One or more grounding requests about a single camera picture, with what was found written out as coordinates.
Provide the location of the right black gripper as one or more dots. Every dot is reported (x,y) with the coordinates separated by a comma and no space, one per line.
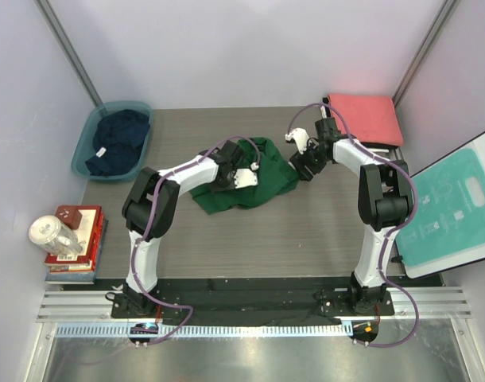
(299,160)

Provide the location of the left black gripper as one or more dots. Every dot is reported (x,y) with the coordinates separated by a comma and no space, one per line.
(231,185)

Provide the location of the green t shirt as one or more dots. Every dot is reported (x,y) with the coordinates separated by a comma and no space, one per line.
(275,177)

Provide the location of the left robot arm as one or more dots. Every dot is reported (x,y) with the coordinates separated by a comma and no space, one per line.
(149,210)

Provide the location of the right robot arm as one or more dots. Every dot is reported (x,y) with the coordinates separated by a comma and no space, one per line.
(385,202)

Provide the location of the stack of red books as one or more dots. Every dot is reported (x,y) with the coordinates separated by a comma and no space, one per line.
(80,269)

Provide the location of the folded red t shirt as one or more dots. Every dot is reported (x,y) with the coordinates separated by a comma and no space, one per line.
(365,119)

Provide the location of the navy blue t shirt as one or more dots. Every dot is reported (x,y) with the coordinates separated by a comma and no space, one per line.
(118,143)

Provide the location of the blue plastic basket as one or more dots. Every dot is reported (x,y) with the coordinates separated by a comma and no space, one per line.
(84,149)

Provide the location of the teal folding board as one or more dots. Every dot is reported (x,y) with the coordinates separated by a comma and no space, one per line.
(448,230)

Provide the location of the small dark red box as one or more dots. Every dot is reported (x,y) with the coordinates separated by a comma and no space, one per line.
(70,215)

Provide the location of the clear plastic jar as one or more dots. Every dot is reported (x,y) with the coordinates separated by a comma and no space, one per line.
(54,236)

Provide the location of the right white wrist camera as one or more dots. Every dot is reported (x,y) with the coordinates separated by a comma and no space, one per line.
(299,137)

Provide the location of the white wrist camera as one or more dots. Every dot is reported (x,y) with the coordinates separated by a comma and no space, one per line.
(244,178)
(299,137)

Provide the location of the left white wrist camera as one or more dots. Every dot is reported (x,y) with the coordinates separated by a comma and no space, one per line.
(244,178)

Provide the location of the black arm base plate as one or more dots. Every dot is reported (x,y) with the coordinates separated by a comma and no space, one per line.
(252,299)

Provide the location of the aluminium rail frame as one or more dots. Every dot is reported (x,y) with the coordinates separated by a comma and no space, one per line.
(92,305)

